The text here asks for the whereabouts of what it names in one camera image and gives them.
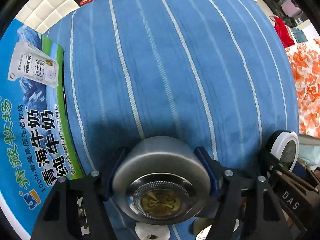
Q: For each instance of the white rounded perfume bottle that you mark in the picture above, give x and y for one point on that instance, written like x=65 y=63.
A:
x=148 y=231

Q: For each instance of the red cloth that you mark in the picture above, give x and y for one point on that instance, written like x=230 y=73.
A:
x=283 y=32

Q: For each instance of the blue milk carton box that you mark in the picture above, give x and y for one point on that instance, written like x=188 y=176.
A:
x=36 y=144

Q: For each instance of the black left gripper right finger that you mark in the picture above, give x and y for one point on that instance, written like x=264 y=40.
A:
x=233 y=195

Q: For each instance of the silver round tin gold emblem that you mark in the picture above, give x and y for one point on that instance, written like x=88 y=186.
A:
x=161 y=181

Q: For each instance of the pink small box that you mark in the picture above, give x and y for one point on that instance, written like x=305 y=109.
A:
x=291 y=8

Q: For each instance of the orange white floral cloth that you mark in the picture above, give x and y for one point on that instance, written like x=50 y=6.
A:
x=304 y=62

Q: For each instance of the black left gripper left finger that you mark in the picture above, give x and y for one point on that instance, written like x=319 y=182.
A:
x=59 y=215

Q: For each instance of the blue striped tablecloth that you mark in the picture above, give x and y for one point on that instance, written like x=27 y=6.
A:
x=211 y=73

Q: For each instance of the left white padded chair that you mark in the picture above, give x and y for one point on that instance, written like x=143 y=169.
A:
x=41 y=15

